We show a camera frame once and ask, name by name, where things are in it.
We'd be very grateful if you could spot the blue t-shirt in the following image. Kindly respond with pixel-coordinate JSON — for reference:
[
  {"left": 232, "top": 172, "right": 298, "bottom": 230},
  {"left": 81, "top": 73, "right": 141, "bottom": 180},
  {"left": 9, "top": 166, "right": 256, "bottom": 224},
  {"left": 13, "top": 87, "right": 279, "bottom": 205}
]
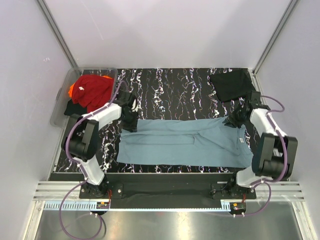
[{"left": 117, "top": 117, "right": 253, "bottom": 168}]

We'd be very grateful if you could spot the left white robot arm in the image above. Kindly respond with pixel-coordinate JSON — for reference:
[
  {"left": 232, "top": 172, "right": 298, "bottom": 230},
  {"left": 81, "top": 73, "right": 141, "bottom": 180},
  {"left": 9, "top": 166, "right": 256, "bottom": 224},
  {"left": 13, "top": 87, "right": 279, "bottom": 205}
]
[{"left": 61, "top": 91, "right": 138, "bottom": 198}]

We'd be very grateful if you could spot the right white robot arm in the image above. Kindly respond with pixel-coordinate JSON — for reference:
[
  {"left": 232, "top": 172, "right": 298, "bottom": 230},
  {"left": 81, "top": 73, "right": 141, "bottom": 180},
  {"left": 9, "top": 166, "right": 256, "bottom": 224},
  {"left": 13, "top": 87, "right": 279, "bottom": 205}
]
[{"left": 223, "top": 91, "right": 298, "bottom": 199}]

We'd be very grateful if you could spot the folded black t-shirt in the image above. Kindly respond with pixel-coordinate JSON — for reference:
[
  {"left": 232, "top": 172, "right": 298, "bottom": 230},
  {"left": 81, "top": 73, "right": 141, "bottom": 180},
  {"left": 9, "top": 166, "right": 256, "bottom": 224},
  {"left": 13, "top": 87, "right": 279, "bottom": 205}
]
[{"left": 210, "top": 68, "right": 256, "bottom": 102}]

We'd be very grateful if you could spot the red t-shirt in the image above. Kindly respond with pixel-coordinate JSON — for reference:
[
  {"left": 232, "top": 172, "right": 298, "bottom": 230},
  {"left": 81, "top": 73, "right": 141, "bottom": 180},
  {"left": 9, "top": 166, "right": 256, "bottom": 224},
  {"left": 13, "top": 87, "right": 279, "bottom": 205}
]
[{"left": 71, "top": 74, "right": 114, "bottom": 113}]

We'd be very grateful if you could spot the black t-shirt in bin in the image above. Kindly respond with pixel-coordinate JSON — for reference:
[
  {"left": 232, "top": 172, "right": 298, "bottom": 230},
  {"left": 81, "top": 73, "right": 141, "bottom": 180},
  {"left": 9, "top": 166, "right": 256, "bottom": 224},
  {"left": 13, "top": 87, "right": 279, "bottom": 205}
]
[{"left": 64, "top": 100, "right": 87, "bottom": 116}]

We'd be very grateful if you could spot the orange t-shirt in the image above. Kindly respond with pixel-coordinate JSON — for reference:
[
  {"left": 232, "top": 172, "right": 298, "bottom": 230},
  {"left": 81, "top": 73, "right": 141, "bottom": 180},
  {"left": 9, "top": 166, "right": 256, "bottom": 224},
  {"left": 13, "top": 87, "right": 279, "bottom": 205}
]
[{"left": 68, "top": 84, "right": 75, "bottom": 98}]

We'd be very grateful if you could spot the clear plastic bin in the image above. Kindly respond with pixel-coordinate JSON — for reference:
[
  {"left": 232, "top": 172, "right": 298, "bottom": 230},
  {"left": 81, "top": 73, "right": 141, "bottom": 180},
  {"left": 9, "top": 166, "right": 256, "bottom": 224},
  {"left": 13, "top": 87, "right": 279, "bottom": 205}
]
[{"left": 50, "top": 66, "right": 118, "bottom": 128}]

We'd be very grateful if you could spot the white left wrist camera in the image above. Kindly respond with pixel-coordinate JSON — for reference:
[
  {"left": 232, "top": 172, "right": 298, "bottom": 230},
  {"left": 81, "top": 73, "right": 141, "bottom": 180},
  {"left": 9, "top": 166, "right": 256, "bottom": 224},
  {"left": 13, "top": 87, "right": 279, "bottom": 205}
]
[{"left": 130, "top": 99, "right": 138, "bottom": 112}]

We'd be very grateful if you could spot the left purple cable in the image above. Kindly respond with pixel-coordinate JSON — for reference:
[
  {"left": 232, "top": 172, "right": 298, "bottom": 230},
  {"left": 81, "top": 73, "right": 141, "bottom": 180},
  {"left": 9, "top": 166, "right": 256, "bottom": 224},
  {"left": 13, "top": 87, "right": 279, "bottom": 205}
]
[{"left": 58, "top": 80, "right": 130, "bottom": 240}]

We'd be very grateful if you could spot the purple cable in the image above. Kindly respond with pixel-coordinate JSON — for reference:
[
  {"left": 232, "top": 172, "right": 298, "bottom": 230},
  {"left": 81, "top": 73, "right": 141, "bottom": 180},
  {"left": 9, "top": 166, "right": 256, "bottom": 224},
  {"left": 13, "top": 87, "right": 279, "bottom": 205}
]
[
  {"left": 58, "top": 80, "right": 130, "bottom": 240},
  {"left": 246, "top": 94, "right": 288, "bottom": 219}
]

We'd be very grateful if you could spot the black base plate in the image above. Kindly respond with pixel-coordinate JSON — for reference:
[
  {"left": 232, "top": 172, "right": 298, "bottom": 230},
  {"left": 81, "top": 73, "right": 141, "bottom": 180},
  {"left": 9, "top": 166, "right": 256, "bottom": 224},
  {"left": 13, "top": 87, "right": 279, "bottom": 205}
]
[{"left": 79, "top": 173, "right": 257, "bottom": 211}]

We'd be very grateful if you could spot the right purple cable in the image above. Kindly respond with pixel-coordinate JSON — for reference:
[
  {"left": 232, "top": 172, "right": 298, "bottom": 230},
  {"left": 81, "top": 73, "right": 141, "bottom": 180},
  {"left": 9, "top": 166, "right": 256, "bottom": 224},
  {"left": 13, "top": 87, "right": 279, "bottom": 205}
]
[{"left": 246, "top": 94, "right": 288, "bottom": 219}]

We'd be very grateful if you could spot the aluminium frame rail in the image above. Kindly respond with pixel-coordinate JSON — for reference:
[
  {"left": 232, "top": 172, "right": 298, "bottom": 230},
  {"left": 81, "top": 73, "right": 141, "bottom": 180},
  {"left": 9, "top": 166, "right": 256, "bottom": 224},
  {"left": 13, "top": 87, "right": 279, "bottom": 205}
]
[{"left": 33, "top": 181, "right": 305, "bottom": 202}]

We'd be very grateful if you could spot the white slotted cable duct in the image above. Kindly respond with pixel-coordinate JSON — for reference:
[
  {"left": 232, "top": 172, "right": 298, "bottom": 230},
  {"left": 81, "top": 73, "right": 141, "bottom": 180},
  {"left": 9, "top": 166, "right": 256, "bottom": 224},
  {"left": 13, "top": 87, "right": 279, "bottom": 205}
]
[{"left": 44, "top": 200, "right": 110, "bottom": 211}]

